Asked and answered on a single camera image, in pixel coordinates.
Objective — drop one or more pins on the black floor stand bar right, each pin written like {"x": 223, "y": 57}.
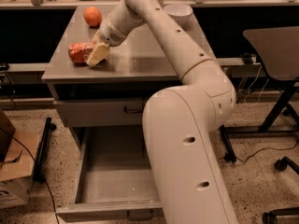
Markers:
{"x": 230, "y": 154}

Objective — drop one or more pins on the black floor stand bar left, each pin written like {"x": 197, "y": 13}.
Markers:
{"x": 49, "y": 127}

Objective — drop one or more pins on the black floor stand bar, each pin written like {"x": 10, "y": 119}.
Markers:
{"x": 230, "y": 154}
{"x": 49, "y": 127}

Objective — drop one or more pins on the dark side table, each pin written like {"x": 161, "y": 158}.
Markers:
{"x": 278, "y": 49}

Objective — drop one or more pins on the orange fruit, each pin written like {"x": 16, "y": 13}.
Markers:
{"x": 92, "y": 16}

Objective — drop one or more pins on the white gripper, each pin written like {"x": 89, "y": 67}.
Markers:
{"x": 109, "y": 34}

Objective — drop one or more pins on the closed grey top drawer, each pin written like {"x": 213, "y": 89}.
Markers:
{"x": 103, "y": 112}

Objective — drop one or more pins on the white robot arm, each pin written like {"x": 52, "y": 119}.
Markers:
{"x": 177, "y": 121}

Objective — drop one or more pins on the white ceramic bowl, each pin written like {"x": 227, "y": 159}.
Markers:
{"x": 180, "y": 13}

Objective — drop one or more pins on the cardboard box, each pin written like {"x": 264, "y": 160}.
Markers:
{"x": 17, "y": 152}

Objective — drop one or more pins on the black chair base leg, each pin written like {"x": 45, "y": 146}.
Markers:
{"x": 272, "y": 216}

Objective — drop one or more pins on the black chair caster leg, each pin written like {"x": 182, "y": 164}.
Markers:
{"x": 284, "y": 163}

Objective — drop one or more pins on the open grey middle drawer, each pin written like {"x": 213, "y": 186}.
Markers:
{"x": 114, "y": 179}

